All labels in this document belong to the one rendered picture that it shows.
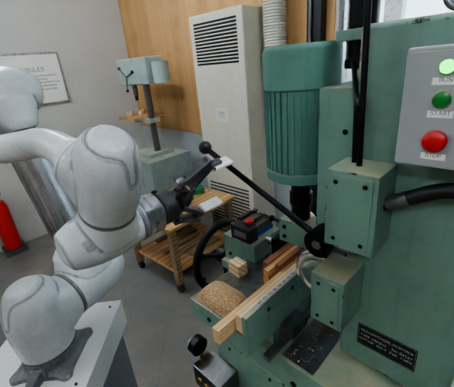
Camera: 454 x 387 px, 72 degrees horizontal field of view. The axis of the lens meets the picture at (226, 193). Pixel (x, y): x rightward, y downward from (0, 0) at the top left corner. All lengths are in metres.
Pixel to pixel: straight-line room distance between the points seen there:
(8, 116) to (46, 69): 2.56
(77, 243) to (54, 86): 3.04
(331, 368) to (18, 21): 3.43
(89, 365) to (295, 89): 0.95
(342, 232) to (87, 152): 0.44
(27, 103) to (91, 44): 2.76
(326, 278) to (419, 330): 0.21
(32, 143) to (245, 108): 1.78
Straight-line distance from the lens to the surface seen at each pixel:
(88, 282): 1.10
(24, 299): 1.03
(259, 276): 0.95
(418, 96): 0.52
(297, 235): 0.88
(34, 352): 1.10
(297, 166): 0.75
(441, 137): 0.51
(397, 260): 0.69
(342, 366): 0.89
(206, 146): 0.83
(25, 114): 1.05
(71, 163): 0.54
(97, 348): 1.16
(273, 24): 2.24
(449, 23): 0.57
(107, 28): 3.88
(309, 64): 0.70
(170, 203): 0.70
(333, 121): 0.68
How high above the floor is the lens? 1.49
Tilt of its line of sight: 23 degrees down
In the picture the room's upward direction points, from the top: 5 degrees counter-clockwise
